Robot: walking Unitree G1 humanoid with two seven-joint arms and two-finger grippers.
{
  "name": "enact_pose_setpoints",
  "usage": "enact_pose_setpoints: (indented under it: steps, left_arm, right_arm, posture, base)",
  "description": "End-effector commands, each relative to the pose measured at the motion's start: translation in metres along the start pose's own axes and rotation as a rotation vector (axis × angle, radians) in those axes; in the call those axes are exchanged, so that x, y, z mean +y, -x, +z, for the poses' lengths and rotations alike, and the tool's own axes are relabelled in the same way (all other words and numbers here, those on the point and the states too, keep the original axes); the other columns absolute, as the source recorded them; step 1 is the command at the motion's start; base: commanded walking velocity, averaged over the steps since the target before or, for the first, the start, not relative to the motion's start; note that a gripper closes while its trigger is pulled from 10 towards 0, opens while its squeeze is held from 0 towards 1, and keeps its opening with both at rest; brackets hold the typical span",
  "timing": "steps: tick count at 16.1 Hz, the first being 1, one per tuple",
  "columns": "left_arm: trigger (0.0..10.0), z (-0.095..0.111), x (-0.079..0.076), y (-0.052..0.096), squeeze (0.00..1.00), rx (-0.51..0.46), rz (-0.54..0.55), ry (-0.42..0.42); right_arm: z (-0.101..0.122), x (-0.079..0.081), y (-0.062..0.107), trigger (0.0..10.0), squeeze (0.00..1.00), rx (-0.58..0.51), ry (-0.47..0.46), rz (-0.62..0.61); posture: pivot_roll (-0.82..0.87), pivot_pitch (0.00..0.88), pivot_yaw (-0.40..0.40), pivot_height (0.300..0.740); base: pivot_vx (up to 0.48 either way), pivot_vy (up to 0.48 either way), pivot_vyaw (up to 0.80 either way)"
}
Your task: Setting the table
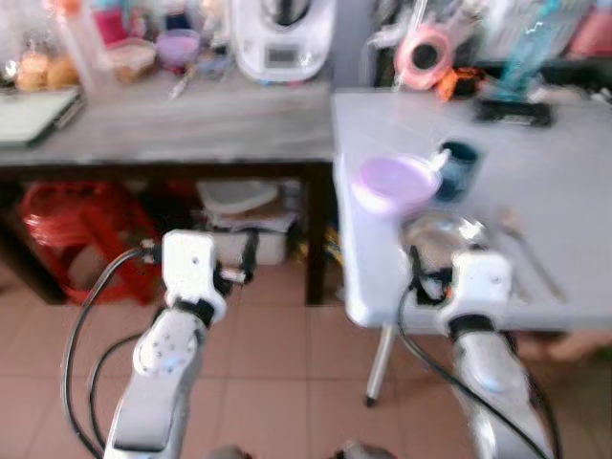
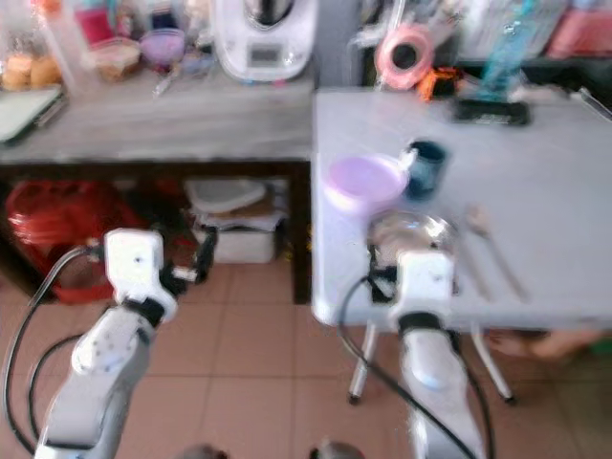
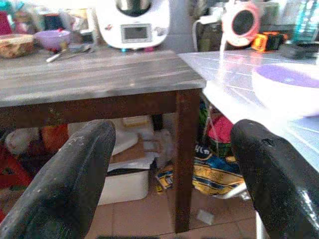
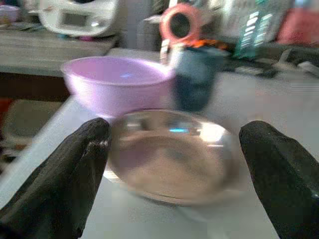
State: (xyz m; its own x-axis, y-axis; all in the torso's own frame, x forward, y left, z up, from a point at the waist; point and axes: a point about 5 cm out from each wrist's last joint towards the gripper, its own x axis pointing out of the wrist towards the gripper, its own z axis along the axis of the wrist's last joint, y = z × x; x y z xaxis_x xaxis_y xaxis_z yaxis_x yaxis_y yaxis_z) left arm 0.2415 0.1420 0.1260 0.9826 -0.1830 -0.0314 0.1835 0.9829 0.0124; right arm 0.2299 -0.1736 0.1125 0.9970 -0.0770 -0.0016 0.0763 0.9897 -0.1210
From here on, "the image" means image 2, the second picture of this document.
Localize stainless steel bowl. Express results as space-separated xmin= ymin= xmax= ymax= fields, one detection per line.
xmin=368 ymin=210 xmax=458 ymax=264

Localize white plastic container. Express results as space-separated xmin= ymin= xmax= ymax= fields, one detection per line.
xmin=186 ymin=177 xmax=278 ymax=264

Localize lilac plastic bowl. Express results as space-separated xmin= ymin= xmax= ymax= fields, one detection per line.
xmin=323 ymin=153 xmax=412 ymax=216

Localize metal spoon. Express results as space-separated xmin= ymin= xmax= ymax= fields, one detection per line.
xmin=466 ymin=206 xmax=532 ymax=305

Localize dark teal mug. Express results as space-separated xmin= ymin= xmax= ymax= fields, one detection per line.
xmin=404 ymin=140 xmax=448 ymax=202

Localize grey-topped wooden counter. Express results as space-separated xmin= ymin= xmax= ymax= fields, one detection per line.
xmin=0 ymin=76 xmax=317 ymax=307

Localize person's bare foot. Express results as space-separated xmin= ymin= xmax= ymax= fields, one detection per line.
xmin=486 ymin=330 xmax=612 ymax=361

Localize small white utensil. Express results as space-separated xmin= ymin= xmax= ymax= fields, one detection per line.
xmin=153 ymin=67 xmax=181 ymax=98

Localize white folding table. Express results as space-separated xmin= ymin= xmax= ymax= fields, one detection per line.
xmin=311 ymin=88 xmax=612 ymax=404

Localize black flat base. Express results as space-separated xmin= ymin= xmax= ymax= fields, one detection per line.
xmin=452 ymin=98 xmax=533 ymax=127

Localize small orange object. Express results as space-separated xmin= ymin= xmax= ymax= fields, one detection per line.
xmin=416 ymin=67 xmax=460 ymax=101

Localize purple plastic tub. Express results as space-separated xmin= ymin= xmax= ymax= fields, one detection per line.
xmin=139 ymin=29 xmax=187 ymax=73

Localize clear food container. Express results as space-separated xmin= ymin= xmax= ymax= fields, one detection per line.
xmin=86 ymin=38 xmax=140 ymax=82

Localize white kitchen appliance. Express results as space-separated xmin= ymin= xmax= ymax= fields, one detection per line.
xmin=212 ymin=0 xmax=318 ymax=82

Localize pink round gadget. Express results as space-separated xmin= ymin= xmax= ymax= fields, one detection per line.
xmin=375 ymin=23 xmax=436 ymax=92

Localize white cutting board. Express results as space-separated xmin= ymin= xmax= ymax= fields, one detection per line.
xmin=0 ymin=86 xmax=66 ymax=146

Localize orange fruit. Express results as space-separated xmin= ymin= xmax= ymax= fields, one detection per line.
xmin=2 ymin=53 xmax=34 ymax=92
xmin=31 ymin=55 xmax=63 ymax=89

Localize clear plastic bottle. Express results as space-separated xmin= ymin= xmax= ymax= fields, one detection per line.
xmin=38 ymin=0 xmax=92 ymax=92

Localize blue transparent pitcher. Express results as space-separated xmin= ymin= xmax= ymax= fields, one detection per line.
xmin=478 ymin=0 xmax=546 ymax=101

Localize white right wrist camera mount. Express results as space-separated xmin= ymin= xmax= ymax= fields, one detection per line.
xmin=397 ymin=251 xmax=457 ymax=321

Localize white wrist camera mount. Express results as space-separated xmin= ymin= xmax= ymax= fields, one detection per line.
xmin=105 ymin=228 xmax=179 ymax=324
xmin=397 ymin=251 xmax=457 ymax=321

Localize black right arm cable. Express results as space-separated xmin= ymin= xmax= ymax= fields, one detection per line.
xmin=338 ymin=275 xmax=470 ymax=459

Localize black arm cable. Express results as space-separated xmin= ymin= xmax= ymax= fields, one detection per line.
xmin=338 ymin=275 xmax=470 ymax=459
xmin=5 ymin=247 xmax=97 ymax=450

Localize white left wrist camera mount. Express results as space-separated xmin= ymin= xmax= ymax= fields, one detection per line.
xmin=105 ymin=228 xmax=179 ymax=324

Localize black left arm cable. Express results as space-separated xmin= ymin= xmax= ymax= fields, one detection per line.
xmin=5 ymin=247 xmax=97 ymax=450

